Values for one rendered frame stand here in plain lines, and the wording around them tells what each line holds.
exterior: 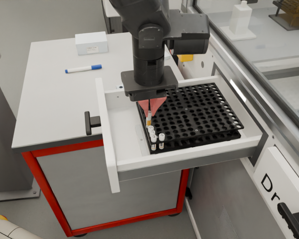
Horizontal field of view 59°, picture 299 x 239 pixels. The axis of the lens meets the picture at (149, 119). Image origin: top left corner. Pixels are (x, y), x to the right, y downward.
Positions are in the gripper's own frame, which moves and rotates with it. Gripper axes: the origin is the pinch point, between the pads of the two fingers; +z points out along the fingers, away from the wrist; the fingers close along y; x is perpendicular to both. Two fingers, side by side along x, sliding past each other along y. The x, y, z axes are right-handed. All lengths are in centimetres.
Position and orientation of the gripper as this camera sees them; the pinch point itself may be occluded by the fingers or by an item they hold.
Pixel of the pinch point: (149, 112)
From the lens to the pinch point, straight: 57.3
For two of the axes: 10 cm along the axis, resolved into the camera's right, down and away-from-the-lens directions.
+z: 0.1, 7.1, 7.0
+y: 9.8, -1.6, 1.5
